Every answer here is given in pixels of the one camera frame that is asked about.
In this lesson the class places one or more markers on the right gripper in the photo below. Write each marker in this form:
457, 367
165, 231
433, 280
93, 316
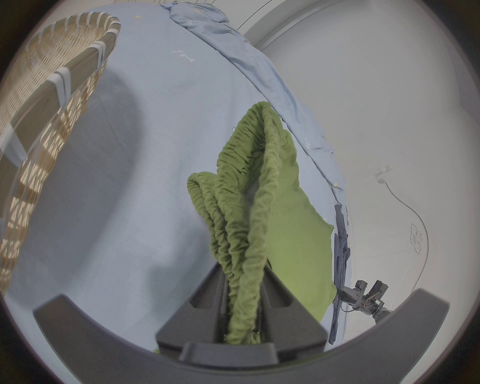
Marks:
350, 296

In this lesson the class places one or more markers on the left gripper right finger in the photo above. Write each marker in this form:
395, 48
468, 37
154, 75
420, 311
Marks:
288, 322

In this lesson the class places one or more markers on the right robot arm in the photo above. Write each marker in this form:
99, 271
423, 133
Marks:
377, 309

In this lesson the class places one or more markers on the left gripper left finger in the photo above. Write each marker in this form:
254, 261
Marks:
195, 322

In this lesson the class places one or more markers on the pale blue quilt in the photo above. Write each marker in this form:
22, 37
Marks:
255, 75

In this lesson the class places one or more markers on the green shorts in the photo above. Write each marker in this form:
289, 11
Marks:
292, 232

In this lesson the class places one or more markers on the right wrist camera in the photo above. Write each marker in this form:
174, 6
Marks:
362, 285

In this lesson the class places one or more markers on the dark blue garment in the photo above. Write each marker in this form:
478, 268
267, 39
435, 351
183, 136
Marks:
339, 243

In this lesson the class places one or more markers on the round woven basket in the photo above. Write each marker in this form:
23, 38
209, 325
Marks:
45, 93

